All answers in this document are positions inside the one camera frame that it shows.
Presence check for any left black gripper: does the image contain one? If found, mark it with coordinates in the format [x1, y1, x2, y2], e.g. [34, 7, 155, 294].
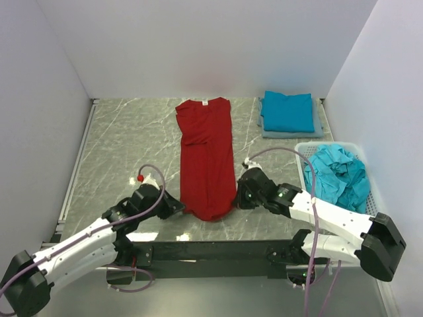
[139, 184, 186, 221]

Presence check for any red t shirt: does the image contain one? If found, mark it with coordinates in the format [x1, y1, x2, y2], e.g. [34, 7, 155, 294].
[176, 97, 237, 221]

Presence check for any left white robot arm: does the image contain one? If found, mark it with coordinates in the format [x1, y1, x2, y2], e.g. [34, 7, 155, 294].
[1, 184, 185, 316]

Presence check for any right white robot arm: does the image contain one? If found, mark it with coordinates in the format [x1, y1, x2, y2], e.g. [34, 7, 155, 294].
[234, 165, 406, 282]

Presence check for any black base beam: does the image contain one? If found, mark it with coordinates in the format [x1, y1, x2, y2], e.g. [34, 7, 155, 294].
[113, 240, 309, 279]

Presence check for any folded grey-blue t shirt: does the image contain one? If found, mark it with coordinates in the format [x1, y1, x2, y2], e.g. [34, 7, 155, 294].
[257, 98, 324, 139]

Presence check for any folded blue t shirt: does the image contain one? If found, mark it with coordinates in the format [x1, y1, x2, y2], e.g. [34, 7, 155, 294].
[260, 90, 314, 133]

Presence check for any crumpled teal t shirt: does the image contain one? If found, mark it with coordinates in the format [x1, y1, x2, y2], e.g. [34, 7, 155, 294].
[303, 144, 370, 214]

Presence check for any white plastic basket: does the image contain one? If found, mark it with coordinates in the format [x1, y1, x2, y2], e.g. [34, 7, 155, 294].
[295, 141, 378, 216]

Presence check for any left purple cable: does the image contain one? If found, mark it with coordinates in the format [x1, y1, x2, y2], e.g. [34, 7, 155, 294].
[0, 164, 166, 316]

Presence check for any purple cable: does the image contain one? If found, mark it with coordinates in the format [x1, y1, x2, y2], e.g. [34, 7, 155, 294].
[246, 147, 343, 317]
[0, 164, 166, 316]

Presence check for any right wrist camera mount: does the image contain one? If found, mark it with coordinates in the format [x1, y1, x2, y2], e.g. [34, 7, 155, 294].
[242, 157, 262, 170]

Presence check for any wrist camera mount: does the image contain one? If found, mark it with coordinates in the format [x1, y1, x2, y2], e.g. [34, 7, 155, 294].
[242, 157, 262, 170]
[137, 173, 159, 188]

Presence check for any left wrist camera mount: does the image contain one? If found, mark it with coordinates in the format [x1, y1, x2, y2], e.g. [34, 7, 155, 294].
[137, 173, 159, 188]

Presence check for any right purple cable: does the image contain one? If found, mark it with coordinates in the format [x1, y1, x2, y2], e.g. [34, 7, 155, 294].
[246, 147, 343, 317]

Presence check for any aluminium frame rail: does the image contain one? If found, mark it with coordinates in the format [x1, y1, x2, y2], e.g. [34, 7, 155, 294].
[34, 98, 386, 285]

